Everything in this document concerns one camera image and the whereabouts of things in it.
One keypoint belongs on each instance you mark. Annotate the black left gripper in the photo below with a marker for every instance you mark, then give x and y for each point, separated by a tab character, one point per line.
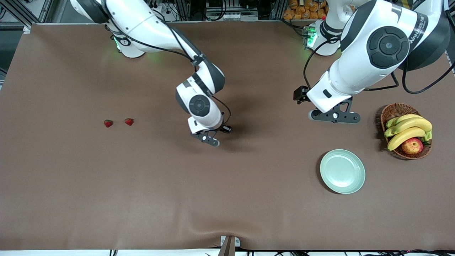
300	94

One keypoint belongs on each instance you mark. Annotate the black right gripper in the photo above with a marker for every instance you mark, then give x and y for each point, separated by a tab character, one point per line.
226	129

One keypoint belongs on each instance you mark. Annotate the red toy strawberry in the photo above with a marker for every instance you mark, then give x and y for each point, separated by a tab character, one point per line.
128	121
108	123

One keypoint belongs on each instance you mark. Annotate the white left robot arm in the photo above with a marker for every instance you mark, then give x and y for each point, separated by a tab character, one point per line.
359	67

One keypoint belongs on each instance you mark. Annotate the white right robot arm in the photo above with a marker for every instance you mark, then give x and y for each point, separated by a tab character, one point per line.
142	21

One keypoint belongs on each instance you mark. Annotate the pale green plate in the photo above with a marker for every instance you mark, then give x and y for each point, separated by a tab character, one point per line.
342	171

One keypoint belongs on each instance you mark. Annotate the brown table cloth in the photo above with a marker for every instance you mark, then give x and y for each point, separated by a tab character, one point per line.
249	195

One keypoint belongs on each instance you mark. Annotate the orange toy food pile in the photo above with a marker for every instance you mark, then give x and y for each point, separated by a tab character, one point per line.
302	12

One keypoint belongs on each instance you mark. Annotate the brown wicker basket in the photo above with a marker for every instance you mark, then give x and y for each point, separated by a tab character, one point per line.
396	111

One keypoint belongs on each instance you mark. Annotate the white terminal strip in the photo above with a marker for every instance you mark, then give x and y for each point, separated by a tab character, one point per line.
231	16

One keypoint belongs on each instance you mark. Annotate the greenish yellow banana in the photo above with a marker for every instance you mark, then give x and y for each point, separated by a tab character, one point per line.
403	118

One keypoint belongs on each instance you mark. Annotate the red yellow apple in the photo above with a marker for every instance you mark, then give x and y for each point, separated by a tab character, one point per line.
412	146

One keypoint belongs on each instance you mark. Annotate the white power strip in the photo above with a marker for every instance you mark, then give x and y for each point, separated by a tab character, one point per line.
167	12

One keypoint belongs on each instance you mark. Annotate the metal table edge bracket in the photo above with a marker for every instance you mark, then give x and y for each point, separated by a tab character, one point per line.
228	249

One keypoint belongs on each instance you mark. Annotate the aluminium frame profile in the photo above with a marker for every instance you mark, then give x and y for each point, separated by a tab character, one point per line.
10	25

